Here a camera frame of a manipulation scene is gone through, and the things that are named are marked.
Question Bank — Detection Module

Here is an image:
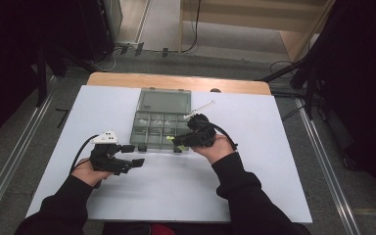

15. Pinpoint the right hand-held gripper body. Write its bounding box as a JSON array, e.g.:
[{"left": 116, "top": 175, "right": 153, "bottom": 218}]
[{"left": 175, "top": 100, "right": 217, "bottom": 149}]

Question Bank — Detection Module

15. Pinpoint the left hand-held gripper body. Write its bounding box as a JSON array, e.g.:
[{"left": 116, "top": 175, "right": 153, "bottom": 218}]
[{"left": 89, "top": 129, "right": 135, "bottom": 176}]

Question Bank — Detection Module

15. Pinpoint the small yellow-green strip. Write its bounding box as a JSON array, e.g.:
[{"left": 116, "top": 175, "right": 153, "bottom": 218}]
[{"left": 165, "top": 135, "right": 189, "bottom": 152}]

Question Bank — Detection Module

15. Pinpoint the grey transparent compartment box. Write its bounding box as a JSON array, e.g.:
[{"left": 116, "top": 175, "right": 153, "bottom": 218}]
[{"left": 128, "top": 87, "right": 194, "bottom": 155}]

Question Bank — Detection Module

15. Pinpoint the person's right hand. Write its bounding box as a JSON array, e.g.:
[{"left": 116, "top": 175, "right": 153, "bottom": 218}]
[{"left": 190, "top": 133, "right": 236, "bottom": 165}]

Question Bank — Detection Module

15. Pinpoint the person's left hand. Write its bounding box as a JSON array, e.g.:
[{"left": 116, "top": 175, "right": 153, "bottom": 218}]
[{"left": 70, "top": 158, "right": 114, "bottom": 188}]

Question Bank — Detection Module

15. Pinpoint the white table board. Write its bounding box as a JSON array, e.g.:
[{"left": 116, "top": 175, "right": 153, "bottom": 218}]
[{"left": 24, "top": 85, "right": 313, "bottom": 224}]

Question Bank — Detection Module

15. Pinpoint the person's dark lap clothing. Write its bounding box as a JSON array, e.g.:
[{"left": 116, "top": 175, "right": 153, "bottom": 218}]
[{"left": 102, "top": 221, "right": 239, "bottom": 235}]

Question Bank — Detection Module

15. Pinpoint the wooden table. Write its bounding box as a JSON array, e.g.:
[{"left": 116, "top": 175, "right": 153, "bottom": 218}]
[{"left": 86, "top": 71, "right": 272, "bottom": 96}]

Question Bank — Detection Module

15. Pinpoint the person's red garment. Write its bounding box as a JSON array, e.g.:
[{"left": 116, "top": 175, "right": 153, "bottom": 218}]
[{"left": 151, "top": 223, "right": 178, "bottom": 235}]

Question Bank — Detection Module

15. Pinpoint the black metal stand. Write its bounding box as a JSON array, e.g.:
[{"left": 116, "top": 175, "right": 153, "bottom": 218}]
[
  {"left": 33, "top": 42, "right": 96, "bottom": 108},
  {"left": 256, "top": 48, "right": 324, "bottom": 120}
]

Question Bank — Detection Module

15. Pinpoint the grey metal cabinet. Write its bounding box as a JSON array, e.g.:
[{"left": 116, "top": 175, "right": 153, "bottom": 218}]
[{"left": 102, "top": 0, "right": 123, "bottom": 44}]

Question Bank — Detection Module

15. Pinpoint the dark curtain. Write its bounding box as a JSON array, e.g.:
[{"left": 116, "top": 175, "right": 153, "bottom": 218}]
[
  {"left": 290, "top": 0, "right": 376, "bottom": 210},
  {"left": 0, "top": 0, "right": 116, "bottom": 151}
]

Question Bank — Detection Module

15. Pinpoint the right hand-held gripper cable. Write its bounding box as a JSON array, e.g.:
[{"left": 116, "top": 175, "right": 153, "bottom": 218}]
[{"left": 205, "top": 120, "right": 239, "bottom": 151}]

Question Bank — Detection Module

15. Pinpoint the hand-held gripper cable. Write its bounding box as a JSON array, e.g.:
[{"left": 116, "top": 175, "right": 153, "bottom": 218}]
[
  {"left": 205, "top": 120, "right": 239, "bottom": 151},
  {"left": 70, "top": 134, "right": 100, "bottom": 174}
]

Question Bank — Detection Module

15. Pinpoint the left hand-held gripper cable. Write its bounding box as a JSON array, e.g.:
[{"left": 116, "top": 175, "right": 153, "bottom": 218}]
[{"left": 70, "top": 134, "right": 100, "bottom": 174}]

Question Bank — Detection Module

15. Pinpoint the white floor cable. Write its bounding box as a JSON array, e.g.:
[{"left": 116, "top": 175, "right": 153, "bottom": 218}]
[{"left": 90, "top": 48, "right": 119, "bottom": 72}]

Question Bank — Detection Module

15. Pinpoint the aluminium floor rail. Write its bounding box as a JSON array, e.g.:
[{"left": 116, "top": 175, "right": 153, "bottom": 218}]
[
  {"left": 294, "top": 97, "right": 363, "bottom": 235},
  {"left": 0, "top": 75, "right": 58, "bottom": 226}
]

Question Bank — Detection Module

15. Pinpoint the black floor cable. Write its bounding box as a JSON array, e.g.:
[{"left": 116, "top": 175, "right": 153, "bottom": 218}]
[{"left": 280, "top": 106, "right": 304, "bottom": 122}]

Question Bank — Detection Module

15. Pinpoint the black hanging cable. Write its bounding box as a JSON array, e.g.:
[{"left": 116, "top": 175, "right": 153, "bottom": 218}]
[{"left": 179, "top": 0, "right": 202, "bottom": 54}]

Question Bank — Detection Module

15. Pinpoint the light wooden frame furniture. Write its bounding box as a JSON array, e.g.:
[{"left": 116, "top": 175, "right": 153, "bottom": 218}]
[{"left": 179, "top": 0, "right": 336, "bottom": 63}]

